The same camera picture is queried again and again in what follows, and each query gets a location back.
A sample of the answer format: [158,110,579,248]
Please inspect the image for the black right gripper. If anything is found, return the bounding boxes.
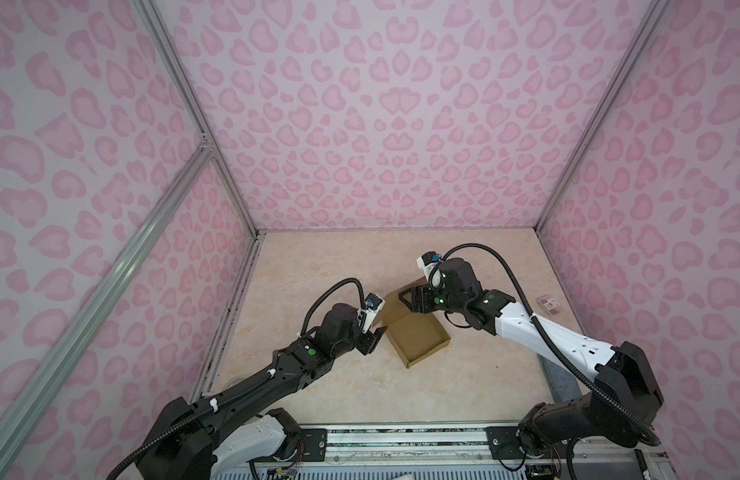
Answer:
[396,283,467,314]

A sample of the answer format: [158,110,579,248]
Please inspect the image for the brown cardboard box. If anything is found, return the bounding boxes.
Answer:
[376,278,451,369]

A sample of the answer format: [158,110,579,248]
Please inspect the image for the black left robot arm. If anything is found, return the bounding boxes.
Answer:
[134,294,385,479]

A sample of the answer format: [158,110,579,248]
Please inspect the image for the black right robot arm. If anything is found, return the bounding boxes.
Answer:
[399,252,664,458]

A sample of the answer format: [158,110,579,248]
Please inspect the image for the small pink card packet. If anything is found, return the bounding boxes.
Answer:
[537,295,563,316]

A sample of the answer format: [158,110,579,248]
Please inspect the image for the grey foam pad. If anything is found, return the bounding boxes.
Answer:
[540,357,582,403]

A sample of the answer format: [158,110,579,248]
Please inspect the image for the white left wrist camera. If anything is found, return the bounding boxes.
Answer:
[358,293,385,333]

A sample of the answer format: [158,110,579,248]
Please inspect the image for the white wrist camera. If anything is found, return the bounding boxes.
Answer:
[358,293,385,333]
[416,251,442,288]

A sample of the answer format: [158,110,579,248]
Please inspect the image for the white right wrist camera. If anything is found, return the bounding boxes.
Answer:
[416,251,442,288]

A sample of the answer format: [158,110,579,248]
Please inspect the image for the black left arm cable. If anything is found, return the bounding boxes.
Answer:
[299,277,368,337]

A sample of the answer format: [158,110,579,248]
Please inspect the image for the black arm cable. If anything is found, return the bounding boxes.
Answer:
[299,277,368,337]
[438,242,662,448]

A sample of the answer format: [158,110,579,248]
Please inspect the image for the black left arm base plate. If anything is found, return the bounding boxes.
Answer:
[253,428,328,464]

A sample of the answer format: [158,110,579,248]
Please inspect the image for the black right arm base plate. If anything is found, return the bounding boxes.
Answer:
[485,425,527,462]

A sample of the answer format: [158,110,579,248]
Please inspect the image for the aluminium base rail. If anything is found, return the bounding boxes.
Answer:
[146,421,677,480]

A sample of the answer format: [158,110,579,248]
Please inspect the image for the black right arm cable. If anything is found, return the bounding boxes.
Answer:
[438,242,662,448]

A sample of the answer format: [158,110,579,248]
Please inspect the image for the aluminium diagonal frame strut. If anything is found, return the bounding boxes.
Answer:
[0,144,213,479]

